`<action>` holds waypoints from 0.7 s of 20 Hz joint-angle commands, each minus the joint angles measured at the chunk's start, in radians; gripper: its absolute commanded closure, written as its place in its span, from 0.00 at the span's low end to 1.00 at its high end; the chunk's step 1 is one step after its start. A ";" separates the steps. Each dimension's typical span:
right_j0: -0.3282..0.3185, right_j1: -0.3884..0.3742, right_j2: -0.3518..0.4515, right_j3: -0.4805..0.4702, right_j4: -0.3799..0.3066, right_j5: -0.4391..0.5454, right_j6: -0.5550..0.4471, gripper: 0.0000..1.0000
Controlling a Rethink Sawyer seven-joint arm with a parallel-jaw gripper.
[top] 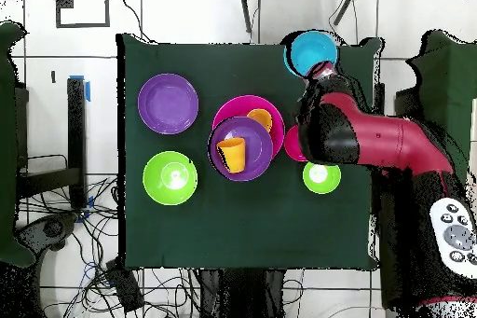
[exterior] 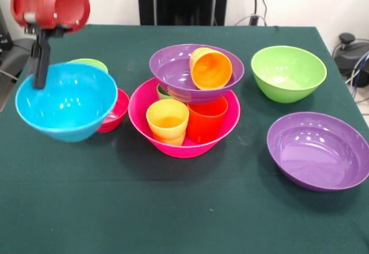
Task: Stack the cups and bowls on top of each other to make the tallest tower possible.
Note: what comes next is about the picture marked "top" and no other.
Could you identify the blue bowl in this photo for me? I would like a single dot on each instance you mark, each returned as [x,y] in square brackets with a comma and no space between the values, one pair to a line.
[309,51]

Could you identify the yellow cup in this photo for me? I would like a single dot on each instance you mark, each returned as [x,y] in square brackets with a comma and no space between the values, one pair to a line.
[261,116]

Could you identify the large pink bowl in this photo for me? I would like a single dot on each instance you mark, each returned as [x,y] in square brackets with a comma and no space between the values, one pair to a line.
[231,107]

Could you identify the purple bowl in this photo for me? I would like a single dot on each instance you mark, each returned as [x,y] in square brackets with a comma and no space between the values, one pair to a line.
[257,157]
[167,103]

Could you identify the orange cup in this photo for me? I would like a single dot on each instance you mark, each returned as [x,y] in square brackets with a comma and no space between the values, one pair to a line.
[233,154]

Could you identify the large green bowl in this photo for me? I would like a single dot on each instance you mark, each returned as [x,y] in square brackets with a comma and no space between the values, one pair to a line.
[156,191]

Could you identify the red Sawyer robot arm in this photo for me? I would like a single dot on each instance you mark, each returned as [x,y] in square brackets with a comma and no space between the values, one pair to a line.
[387,142]

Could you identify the small red bowl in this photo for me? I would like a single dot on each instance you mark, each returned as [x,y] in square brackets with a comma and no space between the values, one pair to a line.
[292,146]

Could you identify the small green bowl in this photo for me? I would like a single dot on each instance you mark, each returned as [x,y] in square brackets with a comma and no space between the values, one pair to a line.
[329,183]

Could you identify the green covered side table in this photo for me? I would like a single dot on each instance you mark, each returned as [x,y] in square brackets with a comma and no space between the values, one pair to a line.
[447,71]
[7,146]

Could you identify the dark green tablecloth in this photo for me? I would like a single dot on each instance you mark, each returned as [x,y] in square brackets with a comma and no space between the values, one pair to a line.
[238,228]

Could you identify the black stand with blue tape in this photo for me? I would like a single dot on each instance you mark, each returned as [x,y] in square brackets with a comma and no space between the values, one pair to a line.
[76,127]

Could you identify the black power box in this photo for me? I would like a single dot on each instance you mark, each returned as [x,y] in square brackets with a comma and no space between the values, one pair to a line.
[125,288]

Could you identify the black floor stand base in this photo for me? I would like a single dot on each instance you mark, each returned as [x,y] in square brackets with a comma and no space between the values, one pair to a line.
[52,228]

